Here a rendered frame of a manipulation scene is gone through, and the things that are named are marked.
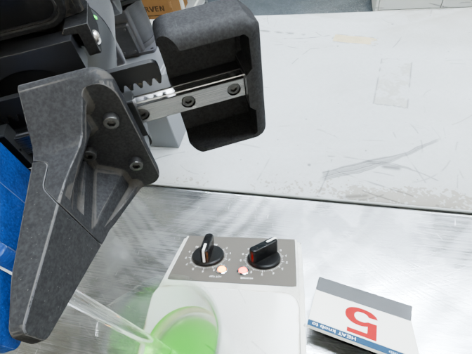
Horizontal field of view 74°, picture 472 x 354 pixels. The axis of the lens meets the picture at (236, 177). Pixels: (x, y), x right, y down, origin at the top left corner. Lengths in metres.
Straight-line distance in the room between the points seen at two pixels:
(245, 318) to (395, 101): 0.41
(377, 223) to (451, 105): 0.24
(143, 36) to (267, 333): 0.40
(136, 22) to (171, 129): 0.15
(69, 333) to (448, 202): 0.45
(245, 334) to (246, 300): 0.02
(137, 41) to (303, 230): 0.33
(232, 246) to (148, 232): 0.13
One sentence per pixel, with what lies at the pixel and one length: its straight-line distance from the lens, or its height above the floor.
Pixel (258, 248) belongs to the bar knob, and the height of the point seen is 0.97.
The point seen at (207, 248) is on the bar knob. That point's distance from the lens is 0.31.
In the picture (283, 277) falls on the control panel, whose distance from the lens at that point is 0.30.
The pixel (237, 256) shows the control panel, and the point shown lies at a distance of 0.32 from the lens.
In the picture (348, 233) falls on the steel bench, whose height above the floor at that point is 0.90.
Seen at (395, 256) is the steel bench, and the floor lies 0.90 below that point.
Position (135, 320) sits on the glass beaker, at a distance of 0.22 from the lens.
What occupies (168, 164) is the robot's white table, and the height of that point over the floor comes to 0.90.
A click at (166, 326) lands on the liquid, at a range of 0.25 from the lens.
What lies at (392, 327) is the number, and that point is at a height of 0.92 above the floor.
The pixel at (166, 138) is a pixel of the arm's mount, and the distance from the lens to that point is 0.49.
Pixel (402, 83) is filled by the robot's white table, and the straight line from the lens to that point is 0.60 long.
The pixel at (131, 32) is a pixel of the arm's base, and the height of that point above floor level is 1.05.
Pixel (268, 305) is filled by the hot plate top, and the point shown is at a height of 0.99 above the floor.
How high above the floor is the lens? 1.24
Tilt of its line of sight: 52 degrees down
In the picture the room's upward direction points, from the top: 12 degrees counter-clockwise
